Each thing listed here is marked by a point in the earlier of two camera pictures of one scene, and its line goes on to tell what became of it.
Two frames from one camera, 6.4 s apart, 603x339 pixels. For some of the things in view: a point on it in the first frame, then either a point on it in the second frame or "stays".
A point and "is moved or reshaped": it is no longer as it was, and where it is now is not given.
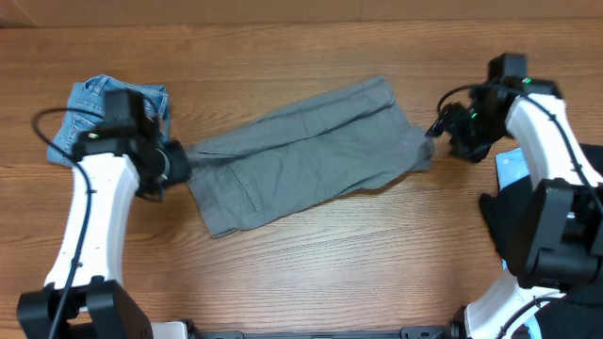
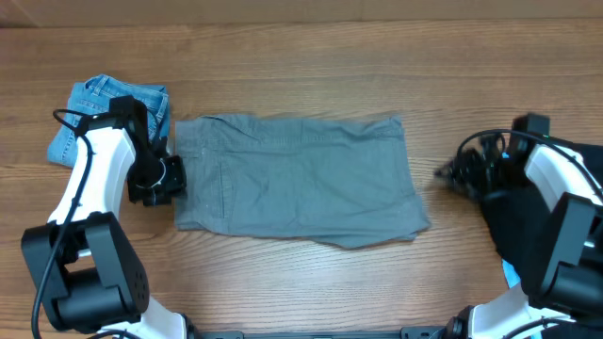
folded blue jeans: x=91 y=95 stays
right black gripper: x=452 y=121 → x=464 y=170
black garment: x=508 y=213 stays
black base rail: x=405 y=332 stays
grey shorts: x=285 y=164 is moved or reshaped
